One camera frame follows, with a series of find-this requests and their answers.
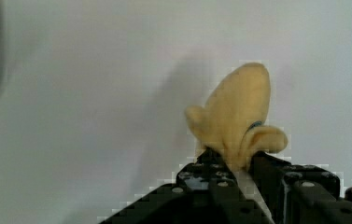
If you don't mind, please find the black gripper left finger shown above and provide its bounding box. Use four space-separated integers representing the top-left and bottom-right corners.
100 148 272 224

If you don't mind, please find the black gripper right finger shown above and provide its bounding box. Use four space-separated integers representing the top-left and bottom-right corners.
249 152 352 224

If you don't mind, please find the yellow plush peeled banana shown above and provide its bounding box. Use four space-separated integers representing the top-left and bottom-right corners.
185 63 288 172

